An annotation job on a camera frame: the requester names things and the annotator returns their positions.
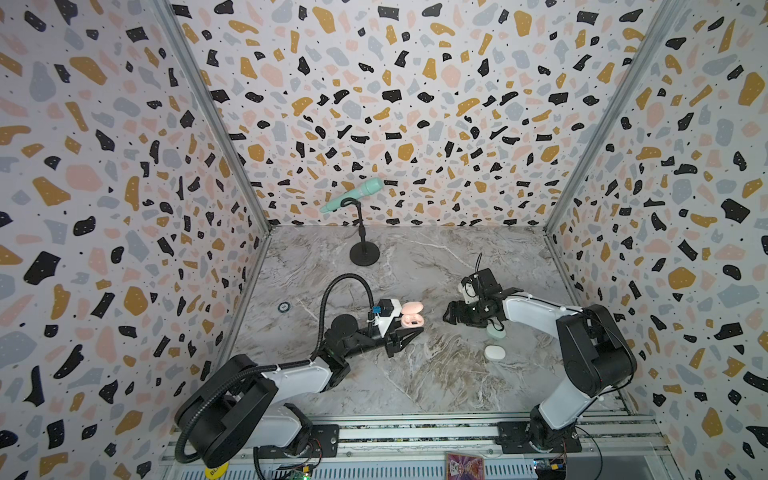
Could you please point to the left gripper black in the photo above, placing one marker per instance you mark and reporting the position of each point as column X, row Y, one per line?
column 397, row 342

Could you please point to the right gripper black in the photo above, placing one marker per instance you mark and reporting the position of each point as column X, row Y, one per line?
column 466, row 309

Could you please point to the pink earbud charging case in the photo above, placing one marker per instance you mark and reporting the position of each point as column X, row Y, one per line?
column 411, row 315

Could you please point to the white earbud charging case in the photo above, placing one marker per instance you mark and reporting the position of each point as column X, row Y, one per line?
column 494, row 353

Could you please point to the mint green earbud charging case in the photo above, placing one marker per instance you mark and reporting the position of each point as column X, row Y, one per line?
column 494, row 333

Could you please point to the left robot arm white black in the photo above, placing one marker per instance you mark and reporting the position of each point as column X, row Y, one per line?
column 245, row 404

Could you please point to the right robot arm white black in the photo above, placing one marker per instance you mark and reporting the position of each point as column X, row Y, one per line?
column 597, row 359

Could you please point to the black microphone stand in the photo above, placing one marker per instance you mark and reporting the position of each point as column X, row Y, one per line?
column 363, row 253

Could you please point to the colourful card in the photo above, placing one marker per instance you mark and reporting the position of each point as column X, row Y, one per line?
column 464, row 467

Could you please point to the mint green microphone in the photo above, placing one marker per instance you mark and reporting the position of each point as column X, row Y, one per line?
column 367, row 188

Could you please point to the yellow round sticker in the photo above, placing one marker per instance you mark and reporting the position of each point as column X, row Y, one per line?
column 216, row 473

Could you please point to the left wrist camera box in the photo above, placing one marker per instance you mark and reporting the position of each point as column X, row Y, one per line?
column 385, row 312

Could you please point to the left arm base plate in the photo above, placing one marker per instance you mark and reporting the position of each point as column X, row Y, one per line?
column 317, row 441

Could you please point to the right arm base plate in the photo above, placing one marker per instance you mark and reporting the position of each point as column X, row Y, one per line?
column 514, row 438

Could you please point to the aluminium rail frame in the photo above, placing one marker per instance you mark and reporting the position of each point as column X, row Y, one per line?
column 616, row 445

